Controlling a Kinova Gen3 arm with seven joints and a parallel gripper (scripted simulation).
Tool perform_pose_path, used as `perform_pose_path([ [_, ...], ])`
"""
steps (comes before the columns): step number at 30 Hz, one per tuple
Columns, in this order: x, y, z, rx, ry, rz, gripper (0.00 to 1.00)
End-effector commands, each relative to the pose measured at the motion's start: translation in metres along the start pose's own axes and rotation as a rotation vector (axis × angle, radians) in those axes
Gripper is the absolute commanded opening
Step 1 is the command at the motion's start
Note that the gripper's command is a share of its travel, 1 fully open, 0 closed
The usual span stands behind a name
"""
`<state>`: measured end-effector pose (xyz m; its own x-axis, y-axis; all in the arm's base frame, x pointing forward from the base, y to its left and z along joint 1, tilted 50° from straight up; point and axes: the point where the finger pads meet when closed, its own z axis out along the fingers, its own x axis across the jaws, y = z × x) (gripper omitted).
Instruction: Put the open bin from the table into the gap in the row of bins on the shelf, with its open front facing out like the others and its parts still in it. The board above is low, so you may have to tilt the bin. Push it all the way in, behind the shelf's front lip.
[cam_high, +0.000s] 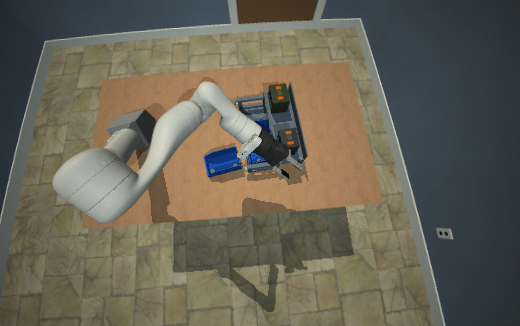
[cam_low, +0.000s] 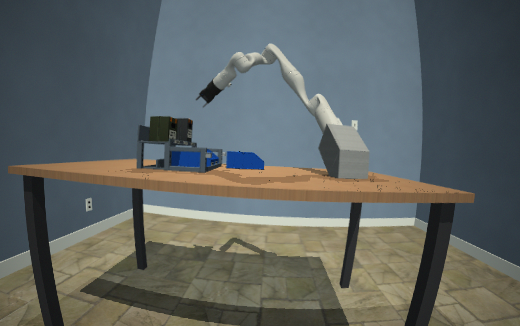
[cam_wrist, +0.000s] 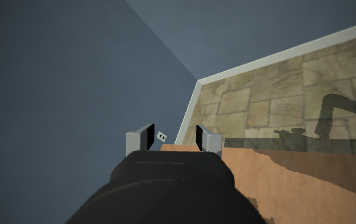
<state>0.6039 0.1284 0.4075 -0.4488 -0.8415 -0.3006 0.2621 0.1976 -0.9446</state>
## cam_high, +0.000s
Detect grey metal shelf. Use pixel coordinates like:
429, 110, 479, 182
234, 82, 308, 173

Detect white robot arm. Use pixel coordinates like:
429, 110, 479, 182
53, 81, 248, 224

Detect blue bin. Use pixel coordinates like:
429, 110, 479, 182
204, 146, 242, 177
254, 119, 271, 134
248, 151, 266, 164

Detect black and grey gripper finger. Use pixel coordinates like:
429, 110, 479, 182
273, 165, 289, 180
287, 149, 302, 171

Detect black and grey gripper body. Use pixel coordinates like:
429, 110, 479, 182
235, 118, 289, 167

